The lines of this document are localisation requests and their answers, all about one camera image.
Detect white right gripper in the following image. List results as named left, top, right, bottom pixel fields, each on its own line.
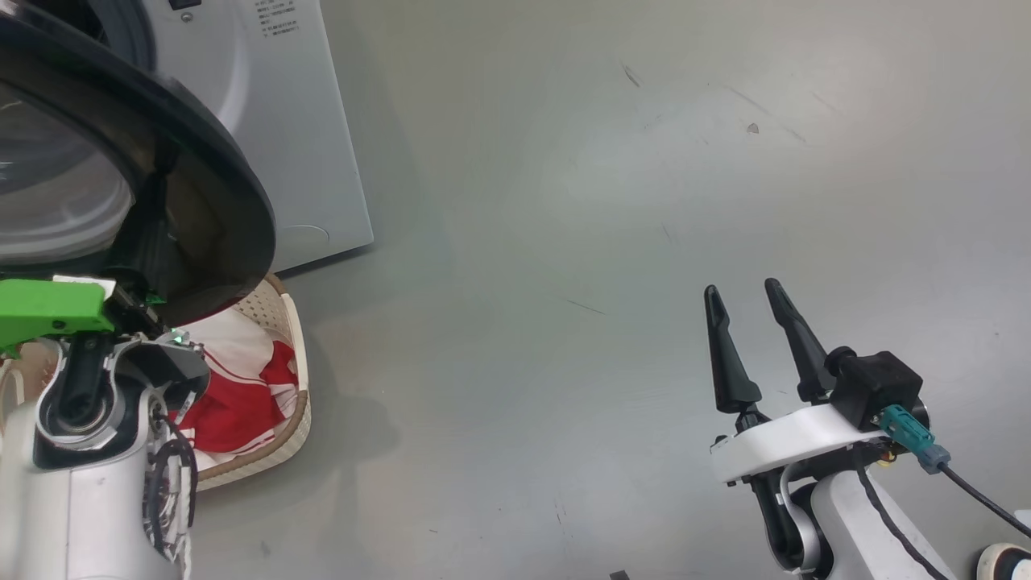
left=703, top=277, right=892, bottom=486

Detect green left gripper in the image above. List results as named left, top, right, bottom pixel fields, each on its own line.
left=0, top=276, right=168, bottom=360

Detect red and white garment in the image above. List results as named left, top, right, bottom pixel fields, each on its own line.
left=164, top=309, right=301, bottom=477

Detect round dark glass washer door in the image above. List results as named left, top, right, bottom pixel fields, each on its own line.
left=0, top=0, right=278, bottom=328

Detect cream perforated laundry basket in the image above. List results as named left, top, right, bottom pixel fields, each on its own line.
left=0, top=272, right=314, bottom=493

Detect grey rubber door gasket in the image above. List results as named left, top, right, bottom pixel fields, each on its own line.
left=84, top=0, right=159, bottom=78

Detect round drain filter cover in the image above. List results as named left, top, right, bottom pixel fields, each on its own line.
left=274, top=225, right=332, bottom=271

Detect right camera cable teal plug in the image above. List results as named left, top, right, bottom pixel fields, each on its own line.
left=877, top=404, right=1031, bottom=540

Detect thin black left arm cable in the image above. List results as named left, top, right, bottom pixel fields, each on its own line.
left=143, top=438, right=200, bottom=561

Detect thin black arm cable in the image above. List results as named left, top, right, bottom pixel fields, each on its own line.
left=851, top=451, right=952, bottom=580
left=143, top=438, right=200, bottom=561

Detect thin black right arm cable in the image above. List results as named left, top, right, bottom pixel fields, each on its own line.
left=851, top=451, right=952, bottom=580

